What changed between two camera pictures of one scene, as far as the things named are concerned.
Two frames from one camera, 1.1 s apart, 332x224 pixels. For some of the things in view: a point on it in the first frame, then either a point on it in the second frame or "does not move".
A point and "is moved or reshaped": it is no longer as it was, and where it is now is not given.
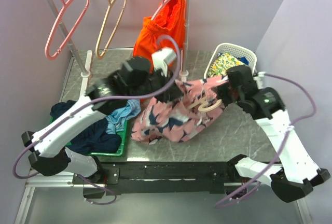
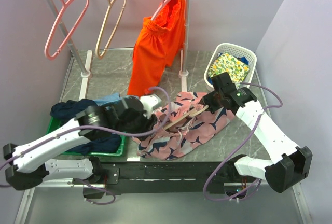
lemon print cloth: x=224 y=61 does not move
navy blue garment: x=98 y=141 does not move
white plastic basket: x=238 y=52 does not move
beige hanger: x=201 y=108 is moved or reshaped
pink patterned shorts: x=160 y=122 is moved or reshaped
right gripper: x=220 y=92 → x=206 y=100
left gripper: x=173 y=93 → x=147 y=125
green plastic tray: x=122 y=142 does not move
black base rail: x=218 y=177 does not move
